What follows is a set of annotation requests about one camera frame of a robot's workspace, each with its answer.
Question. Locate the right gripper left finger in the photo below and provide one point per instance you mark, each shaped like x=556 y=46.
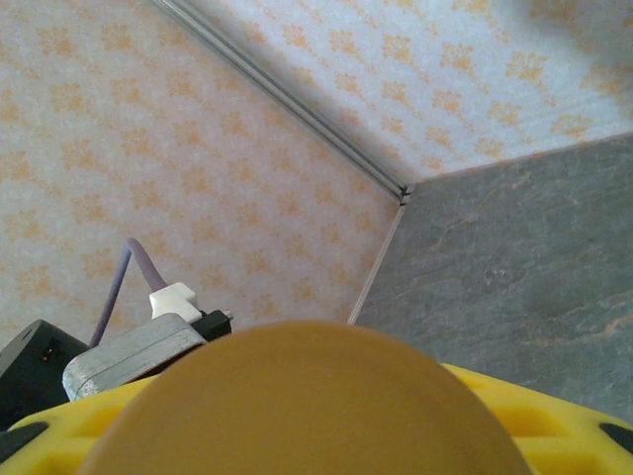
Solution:
x=44 y=455

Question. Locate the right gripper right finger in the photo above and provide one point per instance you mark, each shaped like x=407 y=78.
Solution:
x=569 y=440

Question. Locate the small bottle orange label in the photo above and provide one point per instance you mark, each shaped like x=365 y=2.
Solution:
x=306 y=406

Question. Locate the aluminium frame post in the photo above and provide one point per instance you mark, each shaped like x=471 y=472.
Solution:
x=297 y=104

